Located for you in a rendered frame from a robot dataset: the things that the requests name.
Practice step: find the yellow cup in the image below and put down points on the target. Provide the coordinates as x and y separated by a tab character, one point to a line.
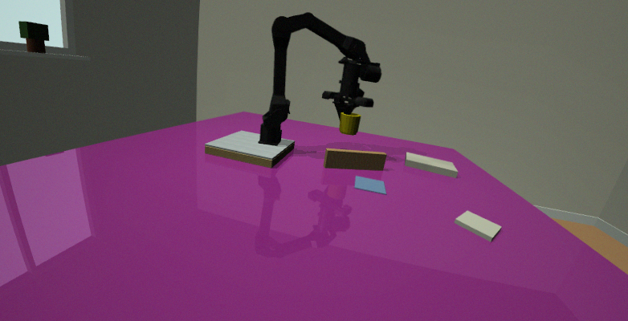
349	124

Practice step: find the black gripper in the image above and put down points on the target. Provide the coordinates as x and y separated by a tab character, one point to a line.
349	90

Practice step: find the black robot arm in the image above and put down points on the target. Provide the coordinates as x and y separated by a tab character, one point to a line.
281	31

